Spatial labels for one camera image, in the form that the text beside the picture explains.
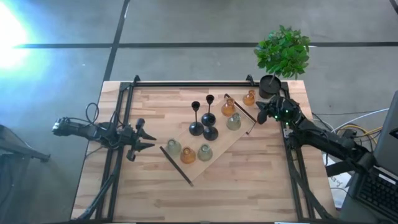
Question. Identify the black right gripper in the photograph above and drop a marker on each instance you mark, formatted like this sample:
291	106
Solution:
283	110

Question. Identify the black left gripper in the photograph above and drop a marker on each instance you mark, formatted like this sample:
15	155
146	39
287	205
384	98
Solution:
130	138

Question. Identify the amber glass candle holder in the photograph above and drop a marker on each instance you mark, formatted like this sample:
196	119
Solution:
248	99
187	155
228	108

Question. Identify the green glass candle holder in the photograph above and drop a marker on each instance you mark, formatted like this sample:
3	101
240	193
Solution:
173	147
205	153
234	122

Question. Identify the black metal candlestick holder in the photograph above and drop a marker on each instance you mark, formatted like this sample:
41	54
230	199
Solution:
196	128
208	119
211	133

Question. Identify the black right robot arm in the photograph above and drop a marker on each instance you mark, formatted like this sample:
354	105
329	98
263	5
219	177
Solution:
326	143

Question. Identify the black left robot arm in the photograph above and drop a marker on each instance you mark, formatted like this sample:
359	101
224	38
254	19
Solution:
90	132

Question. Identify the artificial green plant black pot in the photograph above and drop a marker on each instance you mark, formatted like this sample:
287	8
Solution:
270	87

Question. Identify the black table clamp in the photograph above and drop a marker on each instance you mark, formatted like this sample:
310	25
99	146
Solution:
249	79
136	79

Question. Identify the black power adapter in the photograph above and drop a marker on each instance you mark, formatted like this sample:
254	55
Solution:
349	133

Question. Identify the white paper sheet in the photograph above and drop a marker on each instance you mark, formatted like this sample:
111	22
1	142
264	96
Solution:
337	186

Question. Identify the black stand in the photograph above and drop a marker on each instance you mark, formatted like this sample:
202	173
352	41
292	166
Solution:
18	149

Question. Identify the grey computer monitor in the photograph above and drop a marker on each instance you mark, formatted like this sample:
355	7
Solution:
387	140

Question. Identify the dark grey desk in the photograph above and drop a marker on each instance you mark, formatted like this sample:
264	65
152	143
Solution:
348	211

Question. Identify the black computer keyboard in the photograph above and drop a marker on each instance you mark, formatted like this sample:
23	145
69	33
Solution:
376	193

